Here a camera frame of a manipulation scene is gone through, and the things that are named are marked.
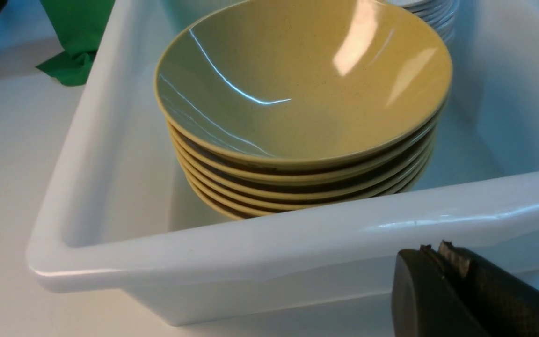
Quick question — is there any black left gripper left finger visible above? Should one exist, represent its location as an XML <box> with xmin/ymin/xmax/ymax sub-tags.
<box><xmin>391</xmin><ymin>249</ymin><xmax>490</xmax><ymax>337</ymax></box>

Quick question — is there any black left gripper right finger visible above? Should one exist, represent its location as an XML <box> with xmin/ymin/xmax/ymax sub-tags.
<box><xmin>421</xmin><ymin>241</ymin><xmax>539</xmax><ymax>337</ymax></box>

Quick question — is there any yellow noodle bowl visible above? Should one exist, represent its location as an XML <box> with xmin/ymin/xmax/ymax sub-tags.
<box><xmin>154</xmin><ymin>0</ymin><xmax>453</xmax><ymax>170</ymax></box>

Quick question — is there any stack of yellow bowls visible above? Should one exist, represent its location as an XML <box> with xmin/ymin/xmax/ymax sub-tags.
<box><xmin>168</xmin><ymin>107</ymin><xmax>444</xmax><ymax>220</ymax></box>

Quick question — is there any stack of white dishes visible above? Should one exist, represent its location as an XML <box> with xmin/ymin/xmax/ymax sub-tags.
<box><xmin>387</xmin><ymin>0</ymin><xmax>461</xmax><ymax>45</ymax></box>

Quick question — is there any large white plastic tub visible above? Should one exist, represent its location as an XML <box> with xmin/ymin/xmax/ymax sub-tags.
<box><xmin>26</xmin><ymin>0</ymin><xmax>539</xmax><ymax>326</ymax></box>

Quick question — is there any green cloth backdrop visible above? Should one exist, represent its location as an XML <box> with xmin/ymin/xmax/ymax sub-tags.
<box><xmin>36</xmin><ymin>0</ymin><xmax>114</xmax><ymax>86</ymax></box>

